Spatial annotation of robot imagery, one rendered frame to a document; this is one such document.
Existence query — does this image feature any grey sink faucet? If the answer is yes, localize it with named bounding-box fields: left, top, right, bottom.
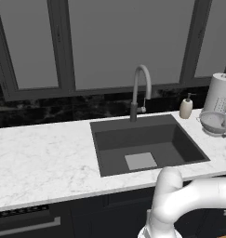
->
left=129, top=64, right=153, bottom=123

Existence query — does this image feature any dark grey sink basin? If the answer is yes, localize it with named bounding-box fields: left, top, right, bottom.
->
left=89, top=113, right=211, bottom=178

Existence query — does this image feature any silver metal colander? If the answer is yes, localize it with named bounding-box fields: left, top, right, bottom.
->
left=196, top=111, right=226, bottom=137

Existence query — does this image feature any cream soap dispenser bottle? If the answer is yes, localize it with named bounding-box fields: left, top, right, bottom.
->
left=179, top=92, right=197, bottom=120

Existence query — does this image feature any dark cupboard door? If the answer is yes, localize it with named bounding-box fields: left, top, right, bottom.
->
left=69, top=186, right=157, bottom=238

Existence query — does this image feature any white paper towel roll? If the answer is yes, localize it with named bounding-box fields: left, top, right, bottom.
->
left=203, top=73, right=226, bottom=114

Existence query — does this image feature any black dishwasher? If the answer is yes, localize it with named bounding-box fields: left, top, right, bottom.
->
left=0, top=203, right=75, bottom=238

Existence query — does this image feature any dark grey window frame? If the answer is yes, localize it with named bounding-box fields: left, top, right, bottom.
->
left=0, top=0, right=226, bottom=102

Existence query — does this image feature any silver dishwasher handle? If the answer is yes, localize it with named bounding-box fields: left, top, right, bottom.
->
left=0, top=216, right=61, bottom=238

